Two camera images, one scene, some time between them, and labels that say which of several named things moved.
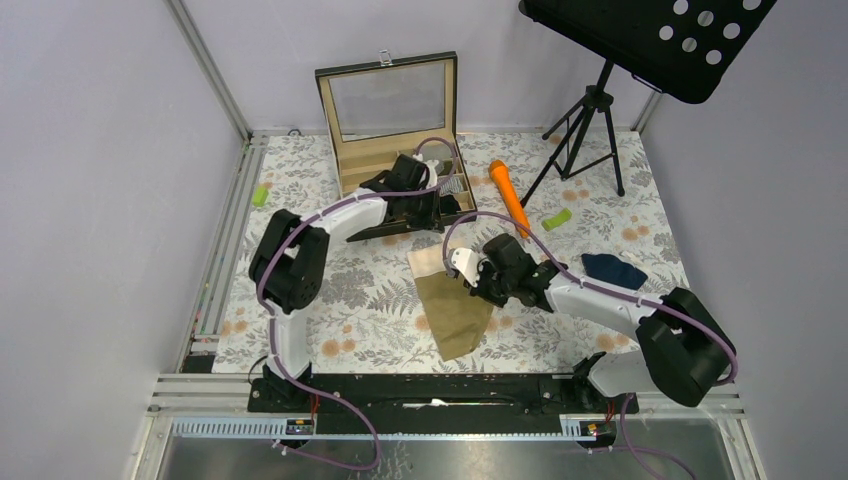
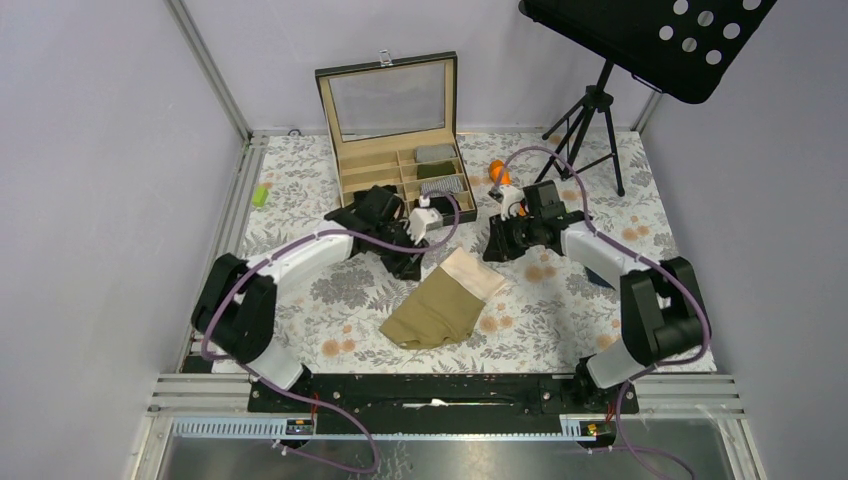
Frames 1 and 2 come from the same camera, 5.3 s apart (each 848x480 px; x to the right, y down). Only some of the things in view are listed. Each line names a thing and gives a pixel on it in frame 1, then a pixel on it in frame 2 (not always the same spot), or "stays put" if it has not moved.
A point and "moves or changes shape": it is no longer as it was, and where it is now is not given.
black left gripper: [431, 220] → [408, 267]
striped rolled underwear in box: [451, 186] stays put
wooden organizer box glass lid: [381, 110] stays put
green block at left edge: [259, 196] stays put
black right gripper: [484, 268] → [499, 247]
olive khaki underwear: [458, 315] moves or changes shape
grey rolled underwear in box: [435, 150] stays put
